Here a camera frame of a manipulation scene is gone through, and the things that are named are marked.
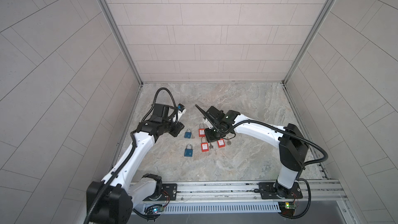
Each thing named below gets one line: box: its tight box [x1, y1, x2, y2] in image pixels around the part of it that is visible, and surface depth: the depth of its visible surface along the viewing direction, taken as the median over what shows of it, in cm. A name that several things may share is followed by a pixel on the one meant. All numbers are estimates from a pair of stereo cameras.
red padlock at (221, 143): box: [216, 138, 226, 148], surface depth 86 cm
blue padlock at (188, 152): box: [183, 143, 194, 158], surface depth 84 cm
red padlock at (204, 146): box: [201, 136, 209, 152], surface depth 86 cm
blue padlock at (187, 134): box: [183, 128, 192, 139], surface depth 91 cm
